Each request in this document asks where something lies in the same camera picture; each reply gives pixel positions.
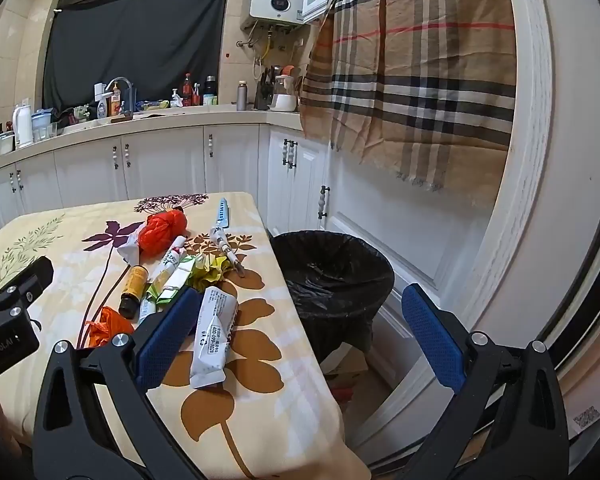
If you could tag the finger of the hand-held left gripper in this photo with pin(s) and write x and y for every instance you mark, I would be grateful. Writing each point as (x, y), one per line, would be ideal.
(32, 280)

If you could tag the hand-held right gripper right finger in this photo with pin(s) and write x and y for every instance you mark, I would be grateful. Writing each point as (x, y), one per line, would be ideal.
(430, 340)

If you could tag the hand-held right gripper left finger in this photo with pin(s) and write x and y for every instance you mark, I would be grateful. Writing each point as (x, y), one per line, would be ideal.
(165, 340)

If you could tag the large white squeeze tube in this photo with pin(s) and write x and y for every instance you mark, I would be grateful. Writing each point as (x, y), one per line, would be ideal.
(212, 340)

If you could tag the green and white packet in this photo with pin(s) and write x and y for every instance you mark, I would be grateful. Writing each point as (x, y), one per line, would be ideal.
(172, 285)

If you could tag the small orange bag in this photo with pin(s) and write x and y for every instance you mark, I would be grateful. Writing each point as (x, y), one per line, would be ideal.
(105, 327)

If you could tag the amber glass bottle yellow label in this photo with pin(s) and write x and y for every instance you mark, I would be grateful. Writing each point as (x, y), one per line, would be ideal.
(136, 285)

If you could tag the yellow wrapper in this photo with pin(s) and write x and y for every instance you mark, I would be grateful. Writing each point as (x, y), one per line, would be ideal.
(207, 270)

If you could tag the round bin with black liner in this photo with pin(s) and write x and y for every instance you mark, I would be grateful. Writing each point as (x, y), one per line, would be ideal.
(330, 305)

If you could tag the cardboard box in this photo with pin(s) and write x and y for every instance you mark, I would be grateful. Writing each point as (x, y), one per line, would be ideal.
(347, 365)

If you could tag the crumpled white wrapper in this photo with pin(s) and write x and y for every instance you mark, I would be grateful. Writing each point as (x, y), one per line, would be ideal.
(129, 250)

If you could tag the floral beige tablecloth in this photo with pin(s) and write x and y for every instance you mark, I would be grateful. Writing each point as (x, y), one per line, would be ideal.
(260, 360)

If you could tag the orange knotted plastic bag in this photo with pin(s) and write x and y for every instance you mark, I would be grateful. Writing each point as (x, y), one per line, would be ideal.
(162, 230)

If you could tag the light blue flat tube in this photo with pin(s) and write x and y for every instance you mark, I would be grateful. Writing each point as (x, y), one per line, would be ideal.
(221, 212)

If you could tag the white electric kettle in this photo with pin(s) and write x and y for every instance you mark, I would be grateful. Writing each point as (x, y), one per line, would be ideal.
(23, 125)

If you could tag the clear plastic container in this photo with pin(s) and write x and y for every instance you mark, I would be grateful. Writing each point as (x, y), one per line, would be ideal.
(45, 124)

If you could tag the white lower kitchen cabinets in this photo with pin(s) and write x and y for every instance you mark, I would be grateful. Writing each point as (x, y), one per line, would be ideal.
(170, 165)

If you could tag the white and blue bottle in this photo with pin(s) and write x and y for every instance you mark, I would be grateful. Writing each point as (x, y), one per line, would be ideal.
(101, 108)

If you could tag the orange dish soap bottle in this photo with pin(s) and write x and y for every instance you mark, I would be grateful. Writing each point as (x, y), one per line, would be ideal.
(114, 104)

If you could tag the yellow and blue sponge pack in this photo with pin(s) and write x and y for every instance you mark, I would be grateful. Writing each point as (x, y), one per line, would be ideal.
(152, 105)

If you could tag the chrome kitchen faucet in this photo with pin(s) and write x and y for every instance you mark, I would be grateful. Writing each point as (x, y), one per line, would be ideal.
(120, 81)

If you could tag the white pump bottle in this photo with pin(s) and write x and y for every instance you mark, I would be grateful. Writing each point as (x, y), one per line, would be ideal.
(174, 100)

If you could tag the steel thermos bottle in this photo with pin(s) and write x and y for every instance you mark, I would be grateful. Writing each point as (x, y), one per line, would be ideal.
(241, 96)

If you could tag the plaid beige cloth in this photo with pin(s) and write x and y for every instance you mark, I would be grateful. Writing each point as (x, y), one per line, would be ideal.
(405, 85)

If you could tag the black curtain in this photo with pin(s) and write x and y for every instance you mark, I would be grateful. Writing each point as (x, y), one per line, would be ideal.
(135, 45)

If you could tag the black bottle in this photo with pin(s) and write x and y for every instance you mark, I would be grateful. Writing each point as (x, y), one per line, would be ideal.
(209, 87)

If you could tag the black knife block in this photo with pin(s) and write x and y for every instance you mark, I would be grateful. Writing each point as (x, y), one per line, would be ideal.
(265, 94)

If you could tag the glass jar with white contents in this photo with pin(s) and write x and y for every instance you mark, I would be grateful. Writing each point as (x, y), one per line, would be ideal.
(283, 97)

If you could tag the white door frame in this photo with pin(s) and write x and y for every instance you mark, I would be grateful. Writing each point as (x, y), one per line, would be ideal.
(545, 160)

